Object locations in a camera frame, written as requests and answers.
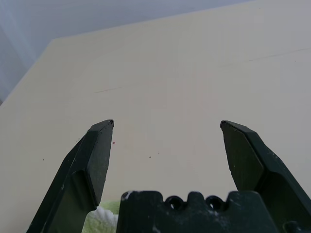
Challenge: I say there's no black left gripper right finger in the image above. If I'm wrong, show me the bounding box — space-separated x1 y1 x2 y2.
220 120 311 233

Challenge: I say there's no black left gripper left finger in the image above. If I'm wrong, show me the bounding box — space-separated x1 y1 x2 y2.
26 119 115 233

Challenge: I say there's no green terry towel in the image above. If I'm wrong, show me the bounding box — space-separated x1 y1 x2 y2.
81 200 122 233

